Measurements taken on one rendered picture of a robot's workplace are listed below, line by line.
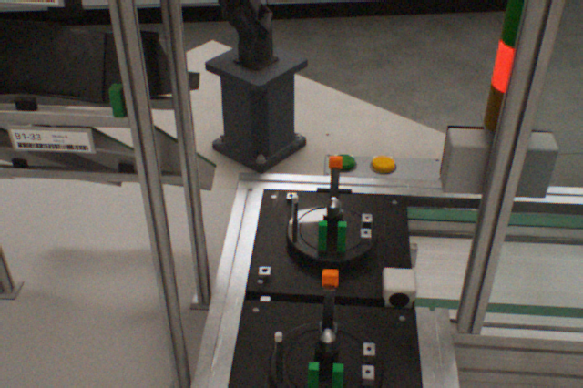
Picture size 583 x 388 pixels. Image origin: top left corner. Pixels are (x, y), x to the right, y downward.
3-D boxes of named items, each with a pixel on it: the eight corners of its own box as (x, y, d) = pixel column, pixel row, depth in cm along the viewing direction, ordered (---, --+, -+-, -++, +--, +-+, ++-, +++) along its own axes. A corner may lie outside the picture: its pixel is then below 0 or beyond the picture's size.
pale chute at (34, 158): (49, 175, 117) (55, 149, 117) (121, 187, 114) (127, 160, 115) (-65, 138, 90) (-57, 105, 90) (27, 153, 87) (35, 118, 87)
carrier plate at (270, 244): (263, 199, 118) (262, 188, 117) (404, 205, 117) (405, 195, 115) (245, 301, 99) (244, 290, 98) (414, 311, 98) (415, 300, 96)
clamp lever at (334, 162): (327, 201, 110) (329, 155, 107) (340, 201, 110) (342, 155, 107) (326, 209, 106) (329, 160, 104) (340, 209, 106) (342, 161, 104)
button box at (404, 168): (323, 179, 131) (324, 152, 127) (436, 184, 129) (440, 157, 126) (322, 202, 125) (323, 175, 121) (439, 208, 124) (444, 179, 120)
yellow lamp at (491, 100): (480, 111, 80) (487, 74, 77) (525, 113, 80) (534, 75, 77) (486, 135, 76) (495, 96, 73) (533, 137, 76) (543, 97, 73)
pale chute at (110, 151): (138, 179, 116) (142, 153, 116) (211, 191, 113) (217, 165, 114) (50, 144, 89) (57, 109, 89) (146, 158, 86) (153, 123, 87)
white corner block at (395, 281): (380, 286, 102) (383, 266, 99) (412, 288, 101) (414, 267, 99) (381, 310, 98) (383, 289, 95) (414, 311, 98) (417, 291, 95)
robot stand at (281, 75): (257, 120, 155) (254, 37, 142) (308, 144, 147) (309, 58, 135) (210, 148, 146) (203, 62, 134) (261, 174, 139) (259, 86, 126)
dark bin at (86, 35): (116, 78, 102) (117, 26, 100) (199, 89, 100) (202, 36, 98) (-6, 88, 76) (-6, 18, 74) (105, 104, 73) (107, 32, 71)
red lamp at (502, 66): (488, 73, 77) (496, 31, 74) (534, 74, 77) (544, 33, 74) (495, 95, 73) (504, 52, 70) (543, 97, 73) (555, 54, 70)
